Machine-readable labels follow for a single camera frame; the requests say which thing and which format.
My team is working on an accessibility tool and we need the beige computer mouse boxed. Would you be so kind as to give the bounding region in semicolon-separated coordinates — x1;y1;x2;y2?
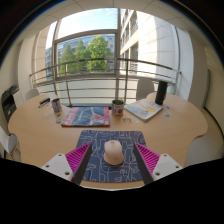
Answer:
103;139;125;166

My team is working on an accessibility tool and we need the white mug with red print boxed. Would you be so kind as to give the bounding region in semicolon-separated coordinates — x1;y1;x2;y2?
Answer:
111;99;125;117

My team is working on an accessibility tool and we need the dark blue patterned mouse pad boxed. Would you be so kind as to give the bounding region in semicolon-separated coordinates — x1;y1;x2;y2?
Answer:
75;129;148;183

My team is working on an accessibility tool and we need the light blue illustrated book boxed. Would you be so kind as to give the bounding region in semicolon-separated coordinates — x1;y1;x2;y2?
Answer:
124;98;164;122

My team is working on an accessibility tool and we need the metal balcony railing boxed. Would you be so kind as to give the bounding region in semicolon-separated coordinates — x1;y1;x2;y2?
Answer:
29;57;183;107

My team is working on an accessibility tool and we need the black cylindrical tumbler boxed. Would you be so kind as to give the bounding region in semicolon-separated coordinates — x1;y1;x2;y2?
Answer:
154;80;169;106

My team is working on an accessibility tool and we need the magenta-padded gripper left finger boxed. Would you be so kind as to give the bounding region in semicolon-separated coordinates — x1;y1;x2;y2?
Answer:
40;142;93;186

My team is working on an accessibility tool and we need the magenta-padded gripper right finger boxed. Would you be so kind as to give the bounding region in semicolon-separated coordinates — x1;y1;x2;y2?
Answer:
133;142;184;186

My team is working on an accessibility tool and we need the black and white printer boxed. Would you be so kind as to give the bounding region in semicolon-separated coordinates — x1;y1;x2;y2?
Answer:
0;84;23;124

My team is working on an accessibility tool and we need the white chair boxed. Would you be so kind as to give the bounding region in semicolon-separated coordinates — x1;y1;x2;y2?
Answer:
24;88;40;102
135;77;156;101
0;125;22;161

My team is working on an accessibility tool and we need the striped mug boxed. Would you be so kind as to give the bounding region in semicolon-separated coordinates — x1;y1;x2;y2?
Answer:
51;97;63;114

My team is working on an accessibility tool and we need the small dark stapler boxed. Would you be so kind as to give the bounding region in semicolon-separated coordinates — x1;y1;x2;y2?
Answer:
38;97;51;108

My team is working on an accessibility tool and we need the red and blue magazine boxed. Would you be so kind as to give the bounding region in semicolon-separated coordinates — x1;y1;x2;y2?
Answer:
61;106;111;128

